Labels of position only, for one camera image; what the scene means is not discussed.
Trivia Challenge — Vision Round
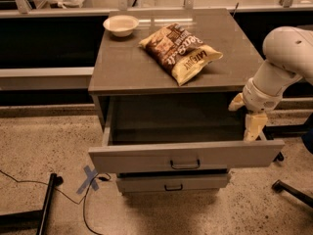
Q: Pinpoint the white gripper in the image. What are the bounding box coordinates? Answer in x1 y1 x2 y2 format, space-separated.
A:
228 78 283 141

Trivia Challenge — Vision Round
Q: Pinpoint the grey top drawer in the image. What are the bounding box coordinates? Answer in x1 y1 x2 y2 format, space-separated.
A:
89 94 284 173

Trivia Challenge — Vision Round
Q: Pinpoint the grey drawer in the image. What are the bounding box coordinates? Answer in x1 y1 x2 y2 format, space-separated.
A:
89 94 284 173
116 172 230 194

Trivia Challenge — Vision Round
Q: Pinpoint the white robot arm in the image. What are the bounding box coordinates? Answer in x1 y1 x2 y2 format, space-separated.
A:
228 26 313 141

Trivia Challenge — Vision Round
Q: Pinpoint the grey bottom drawer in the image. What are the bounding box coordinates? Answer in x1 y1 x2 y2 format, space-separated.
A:
116 172 230 194

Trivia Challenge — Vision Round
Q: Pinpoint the grey drawer cabinet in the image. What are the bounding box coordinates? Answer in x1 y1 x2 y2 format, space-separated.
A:
87 8 265 197

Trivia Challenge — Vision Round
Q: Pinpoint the black stand leg right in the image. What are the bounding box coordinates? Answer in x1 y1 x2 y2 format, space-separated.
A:
263 126 284 162

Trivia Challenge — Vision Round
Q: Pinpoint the black stand leg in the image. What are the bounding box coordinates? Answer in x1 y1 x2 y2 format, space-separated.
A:
0 173 63 235
263 126 284 162

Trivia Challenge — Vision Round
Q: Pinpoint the black chair base leg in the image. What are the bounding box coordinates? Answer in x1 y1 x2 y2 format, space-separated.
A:
272 180 313 208

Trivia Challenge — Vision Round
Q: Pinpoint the brown yellow chip bag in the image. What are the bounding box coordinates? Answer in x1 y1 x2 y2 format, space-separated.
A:
140 23 223 86

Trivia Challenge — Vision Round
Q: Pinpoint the white paper bowl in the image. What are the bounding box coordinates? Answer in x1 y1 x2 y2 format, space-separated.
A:
103 15 139 37

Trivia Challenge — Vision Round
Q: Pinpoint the blue tape cross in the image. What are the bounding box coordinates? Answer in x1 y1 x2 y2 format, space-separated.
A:
76 165 99 194

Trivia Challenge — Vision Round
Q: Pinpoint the black stand leg left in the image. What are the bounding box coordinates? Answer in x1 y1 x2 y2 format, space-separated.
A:
0 173 63 235

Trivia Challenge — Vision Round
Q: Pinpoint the black floor cable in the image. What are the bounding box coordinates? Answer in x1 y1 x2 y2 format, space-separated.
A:
0 169 112 235

